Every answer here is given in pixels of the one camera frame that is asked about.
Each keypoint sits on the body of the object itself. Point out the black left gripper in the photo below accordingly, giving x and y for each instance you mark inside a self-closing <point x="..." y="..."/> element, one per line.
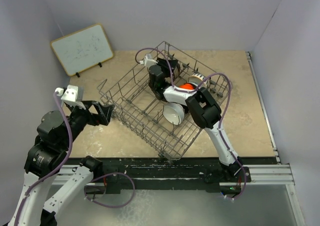
<point x="104" y="111"/>

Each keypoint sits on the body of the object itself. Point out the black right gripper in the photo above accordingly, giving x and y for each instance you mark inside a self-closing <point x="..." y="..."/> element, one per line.
<point x="164" y="64"/>

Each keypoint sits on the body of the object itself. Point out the grey wire dish rack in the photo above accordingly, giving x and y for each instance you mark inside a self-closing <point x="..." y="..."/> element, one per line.
<point x="137" y="108"/>

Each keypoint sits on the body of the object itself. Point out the white orange rimmed striped bowl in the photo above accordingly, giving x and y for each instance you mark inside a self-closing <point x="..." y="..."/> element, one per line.
<point x="197" y="79"/>

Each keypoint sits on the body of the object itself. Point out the brown glazed bowl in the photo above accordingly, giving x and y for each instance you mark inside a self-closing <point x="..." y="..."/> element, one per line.
<point x="176" y="69"/>

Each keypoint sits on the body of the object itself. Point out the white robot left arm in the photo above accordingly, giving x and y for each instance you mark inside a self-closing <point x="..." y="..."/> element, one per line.
<point x="51" y="150"/>

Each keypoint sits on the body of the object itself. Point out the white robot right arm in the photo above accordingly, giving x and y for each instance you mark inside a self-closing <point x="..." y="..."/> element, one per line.
<point x="192" y="97"/>

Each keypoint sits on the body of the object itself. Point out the yellow framed whiteboard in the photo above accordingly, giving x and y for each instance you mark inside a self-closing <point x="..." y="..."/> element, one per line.
<point x="83" y="49"/>

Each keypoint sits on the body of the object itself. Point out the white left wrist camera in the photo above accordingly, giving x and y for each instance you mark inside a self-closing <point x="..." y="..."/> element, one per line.
<point x="71" y="93"/>

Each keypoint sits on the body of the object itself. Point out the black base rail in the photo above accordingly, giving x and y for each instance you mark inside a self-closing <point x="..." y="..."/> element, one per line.
<point x="155" y="173"/>

